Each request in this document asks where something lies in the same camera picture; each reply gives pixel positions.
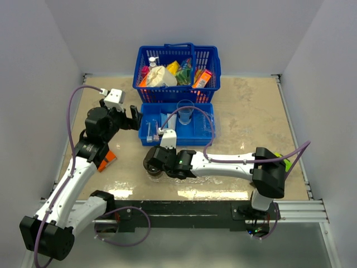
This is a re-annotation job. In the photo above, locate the green yellow razor package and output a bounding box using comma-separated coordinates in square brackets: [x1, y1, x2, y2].
[274, 152, 292, 172]

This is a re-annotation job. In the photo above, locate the orange box on table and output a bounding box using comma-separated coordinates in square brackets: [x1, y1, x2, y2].
[97, 150, 117, 173]

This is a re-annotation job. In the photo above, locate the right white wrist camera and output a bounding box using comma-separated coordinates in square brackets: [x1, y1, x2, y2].
[157, 128, 177, 150]

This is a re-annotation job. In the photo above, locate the white orange toothpaste tube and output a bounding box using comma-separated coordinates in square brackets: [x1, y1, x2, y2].
[166, 114, 177, 131]

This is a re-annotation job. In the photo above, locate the pink box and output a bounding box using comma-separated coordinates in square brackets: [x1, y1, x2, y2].
[141, 65, 150, 79]

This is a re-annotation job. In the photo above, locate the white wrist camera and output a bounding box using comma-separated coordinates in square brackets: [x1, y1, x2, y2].
[100, 88, 126, 112]
[157, 128, 177, 150]

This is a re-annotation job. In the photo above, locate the cream paper bag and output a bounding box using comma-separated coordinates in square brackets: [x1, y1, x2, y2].
[146, 66, 177, 87]

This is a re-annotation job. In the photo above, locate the green sponge package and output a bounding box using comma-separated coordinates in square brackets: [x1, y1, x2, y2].
[175, 58, 192, 85]

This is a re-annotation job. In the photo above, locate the yellow snack packet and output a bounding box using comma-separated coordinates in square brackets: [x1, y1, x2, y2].
[166, 61, 180, 76]

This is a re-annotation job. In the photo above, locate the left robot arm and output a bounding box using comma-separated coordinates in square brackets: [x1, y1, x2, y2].
[20, 99, 143, 261]

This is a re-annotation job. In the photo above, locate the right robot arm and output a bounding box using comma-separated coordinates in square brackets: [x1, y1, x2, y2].
[143, 145, 286, 219]

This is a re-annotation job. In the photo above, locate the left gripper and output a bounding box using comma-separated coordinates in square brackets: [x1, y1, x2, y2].
[100, 99, 143, 142]

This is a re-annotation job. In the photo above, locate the dark brown banded cup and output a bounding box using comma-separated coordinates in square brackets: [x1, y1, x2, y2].
[144, 165, 165, 177]

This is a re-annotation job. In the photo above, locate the white-blue wrapped toothbrush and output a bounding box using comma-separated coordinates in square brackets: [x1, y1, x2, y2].
[146, 121, 153, 143]

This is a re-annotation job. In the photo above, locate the orange scrub package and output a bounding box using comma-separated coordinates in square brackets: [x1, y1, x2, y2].
[139, 76, 147, 87]

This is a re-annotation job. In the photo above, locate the blue plastic shopping basket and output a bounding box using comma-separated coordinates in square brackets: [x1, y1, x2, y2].
[132, 42, 221, 103]

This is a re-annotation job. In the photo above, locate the clear blue banded cup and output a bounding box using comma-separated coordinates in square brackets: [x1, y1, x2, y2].
[176, 99, 194, 125]

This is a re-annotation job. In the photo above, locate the orange white carton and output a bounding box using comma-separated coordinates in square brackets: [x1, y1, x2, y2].
[192, 69, 213, 88]

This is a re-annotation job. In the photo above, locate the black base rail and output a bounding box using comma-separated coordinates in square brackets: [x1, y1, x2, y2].
[99, 200, 279, 232]

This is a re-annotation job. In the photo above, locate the blue compartment organizer bin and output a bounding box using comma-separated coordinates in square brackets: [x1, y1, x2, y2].
[138, 103, 215, 147]

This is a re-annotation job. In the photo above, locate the clear small textured tray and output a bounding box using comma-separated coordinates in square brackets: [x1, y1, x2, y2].
[195, 112, 221, 138]

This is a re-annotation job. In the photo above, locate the white pump bottle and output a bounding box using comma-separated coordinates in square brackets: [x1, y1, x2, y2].
[148, 56, 159, 70]

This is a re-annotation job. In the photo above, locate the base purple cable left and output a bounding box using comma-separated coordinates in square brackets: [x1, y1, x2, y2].
[94, 205, 152, 247]

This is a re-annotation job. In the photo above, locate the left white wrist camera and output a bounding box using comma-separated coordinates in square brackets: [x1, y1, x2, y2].
[100, 88, 126, 112]

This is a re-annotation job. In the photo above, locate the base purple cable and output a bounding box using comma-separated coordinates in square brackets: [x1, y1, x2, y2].
[249, 202, 280, 241]
[94, 205, 152, 247]

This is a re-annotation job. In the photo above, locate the pink wrapped toothbrush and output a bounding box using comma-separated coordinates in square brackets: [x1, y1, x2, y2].
[153, 120, 160, 141]

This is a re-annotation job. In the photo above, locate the clear oval textured tray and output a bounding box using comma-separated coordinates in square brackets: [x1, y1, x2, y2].
[143, 160, 222, 184]

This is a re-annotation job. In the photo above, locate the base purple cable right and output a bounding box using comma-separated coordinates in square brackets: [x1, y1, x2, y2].
[249, 202, 280, 241]

